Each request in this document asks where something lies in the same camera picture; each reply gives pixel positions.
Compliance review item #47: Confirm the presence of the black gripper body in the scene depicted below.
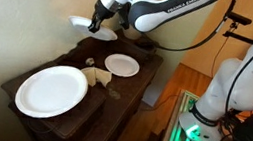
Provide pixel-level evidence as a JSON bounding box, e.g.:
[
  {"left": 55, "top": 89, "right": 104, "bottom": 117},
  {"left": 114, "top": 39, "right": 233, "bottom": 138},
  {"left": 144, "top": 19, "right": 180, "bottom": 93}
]
[{"left": 90, "top": 0, "right": 118, "bottom": 26}]

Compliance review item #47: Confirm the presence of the white paper plate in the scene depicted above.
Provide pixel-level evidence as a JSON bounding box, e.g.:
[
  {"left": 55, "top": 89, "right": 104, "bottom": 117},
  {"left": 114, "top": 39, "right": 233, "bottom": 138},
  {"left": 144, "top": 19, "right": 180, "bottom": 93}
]
[
  {"left": 12, "top": 58, "right": 92, "bottom": 126},
  {"left": 102, "top": 51, "right": 143, "bottom": 80},
  {"left": 65, "top": 14, "right": 120, "bottom": 44}
]

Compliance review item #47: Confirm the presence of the small round pale knob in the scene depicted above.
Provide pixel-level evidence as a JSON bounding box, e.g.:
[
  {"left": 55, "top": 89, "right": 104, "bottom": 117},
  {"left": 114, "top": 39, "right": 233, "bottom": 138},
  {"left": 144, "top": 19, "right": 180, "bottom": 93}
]
[{"left": 84, "top": 56, "right": 97, "bottom": 68}]

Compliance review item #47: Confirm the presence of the beige ceramic table lamp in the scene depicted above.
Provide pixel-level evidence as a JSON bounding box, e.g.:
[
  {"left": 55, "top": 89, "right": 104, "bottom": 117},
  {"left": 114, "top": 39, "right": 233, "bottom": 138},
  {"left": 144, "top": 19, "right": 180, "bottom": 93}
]
[{"left": 120, "top": 25, "right": 144, "bottom": 42}]

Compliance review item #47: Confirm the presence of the crumpled cream napkin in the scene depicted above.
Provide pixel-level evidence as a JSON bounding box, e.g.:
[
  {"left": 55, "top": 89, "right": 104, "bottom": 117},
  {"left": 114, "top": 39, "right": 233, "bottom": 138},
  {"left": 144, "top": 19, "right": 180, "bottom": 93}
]
[{"left": 78, "top": 64, "right": 115, "bottom": 90}]

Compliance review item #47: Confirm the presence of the dark wooden dresser box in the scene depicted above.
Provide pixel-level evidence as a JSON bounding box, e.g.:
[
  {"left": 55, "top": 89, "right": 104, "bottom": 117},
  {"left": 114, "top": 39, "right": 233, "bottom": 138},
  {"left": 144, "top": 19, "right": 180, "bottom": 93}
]
[
  {"left": 0, "top": 53, "right": 112, "bottom": 141},
  {"left": 112, "top": 28, "right": 161, "bottom": 59}
]

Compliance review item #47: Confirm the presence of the dark wooden table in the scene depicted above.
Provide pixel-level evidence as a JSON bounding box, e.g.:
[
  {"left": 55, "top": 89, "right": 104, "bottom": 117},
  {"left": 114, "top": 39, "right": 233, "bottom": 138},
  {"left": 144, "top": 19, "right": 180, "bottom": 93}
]
[{"left": 0, "top": 12, "right": 168, "bottom": 141}]

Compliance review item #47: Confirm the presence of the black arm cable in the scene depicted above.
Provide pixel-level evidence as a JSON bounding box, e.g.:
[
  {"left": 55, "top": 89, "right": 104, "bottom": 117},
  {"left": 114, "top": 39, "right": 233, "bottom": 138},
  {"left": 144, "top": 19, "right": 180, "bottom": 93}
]
[{"left": 146, "top": 0, "right": 239, "bottom": 61}]

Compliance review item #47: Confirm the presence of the black stereo camera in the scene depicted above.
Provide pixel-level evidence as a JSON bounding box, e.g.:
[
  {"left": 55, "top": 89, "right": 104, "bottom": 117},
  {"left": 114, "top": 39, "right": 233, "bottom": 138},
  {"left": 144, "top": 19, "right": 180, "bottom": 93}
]
[{"left": 225, "top": 10, "right": 253, "bottom": 28}]

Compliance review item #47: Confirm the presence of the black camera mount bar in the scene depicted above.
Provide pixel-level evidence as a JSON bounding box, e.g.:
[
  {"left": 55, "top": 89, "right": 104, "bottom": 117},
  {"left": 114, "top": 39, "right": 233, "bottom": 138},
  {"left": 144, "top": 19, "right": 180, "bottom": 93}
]
[{"left": 221, "top": 20, "right": 253, "bottom": 46}]

